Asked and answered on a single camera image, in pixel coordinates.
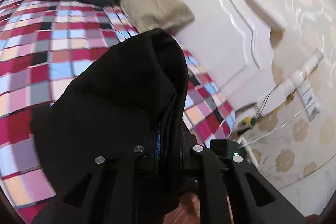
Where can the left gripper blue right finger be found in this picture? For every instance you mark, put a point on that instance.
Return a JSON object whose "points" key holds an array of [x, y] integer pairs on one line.
{"points": [[231, 190]]}

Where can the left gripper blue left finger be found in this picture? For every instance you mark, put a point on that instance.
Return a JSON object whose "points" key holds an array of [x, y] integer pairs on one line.
{"points": [[97, 179]]}

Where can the black pants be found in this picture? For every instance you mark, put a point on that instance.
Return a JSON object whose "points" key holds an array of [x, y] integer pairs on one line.
{"points": [[136, 89]]}

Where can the person's right hand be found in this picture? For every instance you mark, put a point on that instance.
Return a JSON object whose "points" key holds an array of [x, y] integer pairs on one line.
{"points": [[188, 210]]}

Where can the white pipe fixture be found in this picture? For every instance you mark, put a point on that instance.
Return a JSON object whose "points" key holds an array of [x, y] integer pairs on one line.
{"points": [[297, 82]]}

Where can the white ornate headboard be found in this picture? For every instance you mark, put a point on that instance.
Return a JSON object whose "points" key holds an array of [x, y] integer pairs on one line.
{"points": [[232, 41]]}

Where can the beige pillow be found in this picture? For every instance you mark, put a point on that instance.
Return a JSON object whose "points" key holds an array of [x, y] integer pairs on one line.
{"points": [[145, 15]]}

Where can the checkered pink red bedspread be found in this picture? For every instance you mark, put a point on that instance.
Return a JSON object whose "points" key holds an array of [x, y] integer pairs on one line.
{"points": [[44, 46]]}

